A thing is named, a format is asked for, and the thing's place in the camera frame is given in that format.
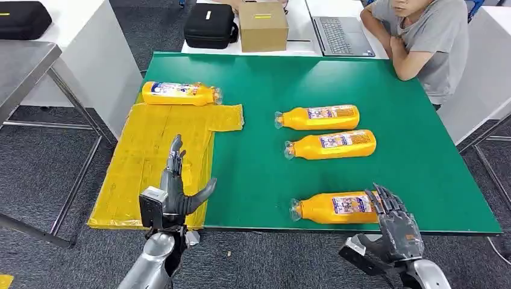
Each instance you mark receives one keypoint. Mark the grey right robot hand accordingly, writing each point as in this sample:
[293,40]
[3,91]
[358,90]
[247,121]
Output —
[399,235]

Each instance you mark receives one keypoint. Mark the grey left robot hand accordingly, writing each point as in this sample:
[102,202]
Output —
[173,191]

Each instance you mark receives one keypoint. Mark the orange drink bottle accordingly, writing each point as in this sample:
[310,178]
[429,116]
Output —
[319,152]
[175,99]
[303,121]
[315,209]

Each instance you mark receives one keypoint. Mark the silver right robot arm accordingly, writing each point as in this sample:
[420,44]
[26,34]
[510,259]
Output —
[427,277]

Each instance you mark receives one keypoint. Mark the yellow plastic sheet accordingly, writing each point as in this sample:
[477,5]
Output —
[139,159]

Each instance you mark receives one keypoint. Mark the white table leg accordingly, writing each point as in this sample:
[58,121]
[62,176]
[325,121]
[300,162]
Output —
[193,238]

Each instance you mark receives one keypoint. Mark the green table mat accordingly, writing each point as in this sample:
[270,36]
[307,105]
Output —
[279,79]

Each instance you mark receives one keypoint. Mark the white table with side panel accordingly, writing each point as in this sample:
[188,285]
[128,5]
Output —
[92,60]
[479,79]

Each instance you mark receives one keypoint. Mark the black case with white label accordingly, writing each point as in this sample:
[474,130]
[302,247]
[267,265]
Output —
[209,28]

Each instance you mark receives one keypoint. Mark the brown cardboard box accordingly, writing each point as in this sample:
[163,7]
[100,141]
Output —
[263,34]

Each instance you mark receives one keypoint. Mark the black pen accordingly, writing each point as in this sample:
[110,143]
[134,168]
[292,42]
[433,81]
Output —
[298,40]

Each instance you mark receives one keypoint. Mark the steel table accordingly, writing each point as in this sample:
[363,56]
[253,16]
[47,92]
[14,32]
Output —
[20,68]

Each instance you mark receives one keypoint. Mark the person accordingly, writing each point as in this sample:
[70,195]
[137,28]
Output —
[439,40]

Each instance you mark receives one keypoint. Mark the grey laptop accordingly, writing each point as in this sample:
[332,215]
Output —
[343,36]

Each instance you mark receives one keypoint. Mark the white desk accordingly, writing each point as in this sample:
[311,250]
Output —
[297,20]

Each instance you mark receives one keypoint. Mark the black case with yellow label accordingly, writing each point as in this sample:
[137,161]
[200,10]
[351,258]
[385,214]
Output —
[24,22]

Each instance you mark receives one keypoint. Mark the blue chair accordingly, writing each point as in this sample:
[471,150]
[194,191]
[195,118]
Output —
[475,10]

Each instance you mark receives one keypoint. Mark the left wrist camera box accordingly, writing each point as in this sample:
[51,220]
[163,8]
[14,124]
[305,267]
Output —
[151,207]

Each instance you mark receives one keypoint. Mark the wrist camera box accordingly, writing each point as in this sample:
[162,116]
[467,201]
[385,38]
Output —
[151,207]
[355,255]

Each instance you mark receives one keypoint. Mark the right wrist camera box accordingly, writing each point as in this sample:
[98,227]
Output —
[355,255]

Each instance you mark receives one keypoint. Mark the steel table leg frame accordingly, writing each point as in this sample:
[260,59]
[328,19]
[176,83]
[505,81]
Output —
[485,169]

